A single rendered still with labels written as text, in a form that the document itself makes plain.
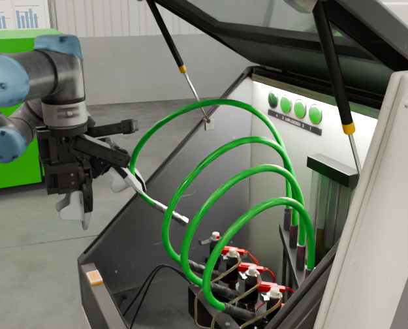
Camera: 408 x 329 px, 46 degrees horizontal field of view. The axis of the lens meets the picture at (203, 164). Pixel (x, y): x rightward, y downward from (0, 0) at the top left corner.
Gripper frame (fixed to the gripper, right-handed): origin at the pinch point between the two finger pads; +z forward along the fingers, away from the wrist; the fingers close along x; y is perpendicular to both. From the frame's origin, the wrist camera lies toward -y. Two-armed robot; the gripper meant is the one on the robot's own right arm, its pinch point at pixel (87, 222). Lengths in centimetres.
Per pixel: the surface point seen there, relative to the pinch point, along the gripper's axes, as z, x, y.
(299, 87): -20, -7, -54
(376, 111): -20, 18, -54
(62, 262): 124, -196, -19
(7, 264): 124, -209, 13
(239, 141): -14.2, 7.2, -29.5
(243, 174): -10.8, 15.1, -25.8
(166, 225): 0.4, 7.2, -13.4
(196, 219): -3.8, 15.1, -16.3
